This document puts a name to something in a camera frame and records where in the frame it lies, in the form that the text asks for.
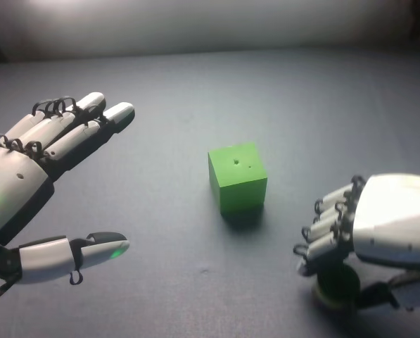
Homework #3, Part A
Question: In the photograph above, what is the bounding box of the green foam cube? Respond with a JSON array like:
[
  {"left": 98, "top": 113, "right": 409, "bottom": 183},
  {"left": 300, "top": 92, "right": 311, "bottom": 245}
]
[{"left": 208, "top": 142, "right": 269, "bottom": 215}]

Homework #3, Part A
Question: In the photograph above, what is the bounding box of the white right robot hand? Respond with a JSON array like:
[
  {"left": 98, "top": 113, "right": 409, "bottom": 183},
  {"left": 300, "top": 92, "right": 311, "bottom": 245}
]
[{"left": 293, "top": 173, "right": 420, "bottom": 313}]

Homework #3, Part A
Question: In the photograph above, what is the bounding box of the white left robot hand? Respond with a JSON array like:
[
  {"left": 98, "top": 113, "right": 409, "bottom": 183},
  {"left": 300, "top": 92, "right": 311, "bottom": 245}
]
[{"left": 0, "top": 92, "right": 136, "bottom": 299}]

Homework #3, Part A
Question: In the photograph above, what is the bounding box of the grey table cloth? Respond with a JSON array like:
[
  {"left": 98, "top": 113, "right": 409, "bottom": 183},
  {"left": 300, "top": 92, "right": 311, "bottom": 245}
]
[{"left": 0, "top": 47, "right": 420, "bottom": 338}]

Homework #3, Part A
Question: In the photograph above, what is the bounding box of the green ring stack toy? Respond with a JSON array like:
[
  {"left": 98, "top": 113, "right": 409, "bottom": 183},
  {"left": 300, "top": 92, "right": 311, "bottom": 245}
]
[{"left": 311, "top": 263, "right": 362, "bottom": 311}]

